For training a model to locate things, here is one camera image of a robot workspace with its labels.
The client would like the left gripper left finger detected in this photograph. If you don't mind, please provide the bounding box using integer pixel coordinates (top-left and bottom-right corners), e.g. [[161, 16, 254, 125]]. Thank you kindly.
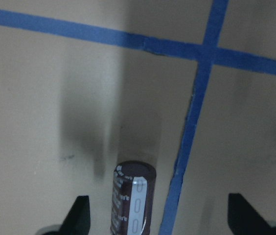
[[58, 195, 91, 235]]

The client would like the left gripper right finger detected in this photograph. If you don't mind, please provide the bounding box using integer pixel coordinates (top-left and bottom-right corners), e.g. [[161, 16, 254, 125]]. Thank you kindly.
[[227, 193, 273, 235]]

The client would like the dark brown capacitor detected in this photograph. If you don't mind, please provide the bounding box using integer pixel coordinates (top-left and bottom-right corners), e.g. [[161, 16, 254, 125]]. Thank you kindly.
[[110, 161, 157, 235]]

